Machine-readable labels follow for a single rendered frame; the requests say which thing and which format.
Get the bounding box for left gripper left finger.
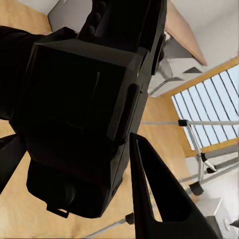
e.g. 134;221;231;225
0;132;27;194

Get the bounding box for digital camera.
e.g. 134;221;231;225
0;0;167;219

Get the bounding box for camera tripod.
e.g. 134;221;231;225
82;119;239;239

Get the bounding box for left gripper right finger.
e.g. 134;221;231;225
129;132;220;239

